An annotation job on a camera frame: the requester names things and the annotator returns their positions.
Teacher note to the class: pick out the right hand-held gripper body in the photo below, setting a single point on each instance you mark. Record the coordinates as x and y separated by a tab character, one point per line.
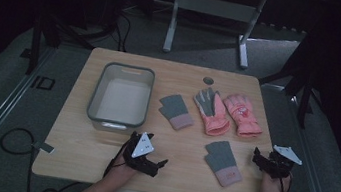
286	154

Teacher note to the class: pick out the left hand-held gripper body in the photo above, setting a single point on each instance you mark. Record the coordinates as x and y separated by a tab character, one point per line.
143	146

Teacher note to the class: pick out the grey knit glove pink cuff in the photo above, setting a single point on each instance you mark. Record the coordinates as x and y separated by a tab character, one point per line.
175	110
221	160

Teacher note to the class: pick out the grey plastic storage bin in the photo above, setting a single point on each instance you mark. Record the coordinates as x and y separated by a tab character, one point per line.
122	101

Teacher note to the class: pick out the pink ski glove grey palm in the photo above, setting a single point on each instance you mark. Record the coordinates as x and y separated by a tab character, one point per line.
211	113

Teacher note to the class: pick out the person's right hand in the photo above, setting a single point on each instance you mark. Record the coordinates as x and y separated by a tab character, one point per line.
273	189

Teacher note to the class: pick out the person's left hand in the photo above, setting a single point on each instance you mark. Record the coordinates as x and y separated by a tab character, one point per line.
120	173

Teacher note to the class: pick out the pink ski glove red print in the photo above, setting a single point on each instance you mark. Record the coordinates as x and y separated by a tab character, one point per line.
243	114

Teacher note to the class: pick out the black metal stand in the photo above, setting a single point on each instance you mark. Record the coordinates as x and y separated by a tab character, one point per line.
49	32
302	80

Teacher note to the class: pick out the grey table edge clip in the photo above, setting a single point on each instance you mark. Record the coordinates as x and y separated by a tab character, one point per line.
45	147

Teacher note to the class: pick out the white metal desk frame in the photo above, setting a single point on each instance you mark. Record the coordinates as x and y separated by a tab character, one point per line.
216	7

